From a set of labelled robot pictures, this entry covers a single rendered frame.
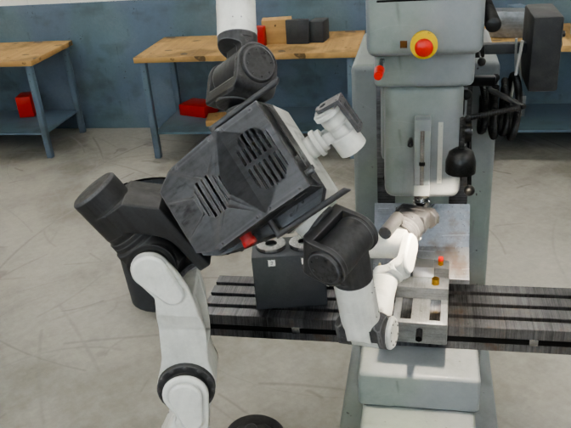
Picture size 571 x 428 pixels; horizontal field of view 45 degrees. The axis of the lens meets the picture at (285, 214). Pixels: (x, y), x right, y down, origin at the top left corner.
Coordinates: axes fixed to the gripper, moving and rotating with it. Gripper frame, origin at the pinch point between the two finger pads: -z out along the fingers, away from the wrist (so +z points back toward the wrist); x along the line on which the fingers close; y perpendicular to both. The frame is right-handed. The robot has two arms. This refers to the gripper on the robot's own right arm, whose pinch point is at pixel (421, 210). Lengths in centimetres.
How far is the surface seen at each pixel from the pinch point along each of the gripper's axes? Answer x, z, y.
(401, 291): 2.5, 9.3, 22.7
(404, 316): -1.3, 17.7, 24.9
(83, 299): 220, -63, 123
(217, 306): 58, 24, 33
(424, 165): -4.5, 12.3, -19.0
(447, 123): -8.6, 7.1, -29.0
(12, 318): 245, -33, 123
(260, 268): 43, 21, 17
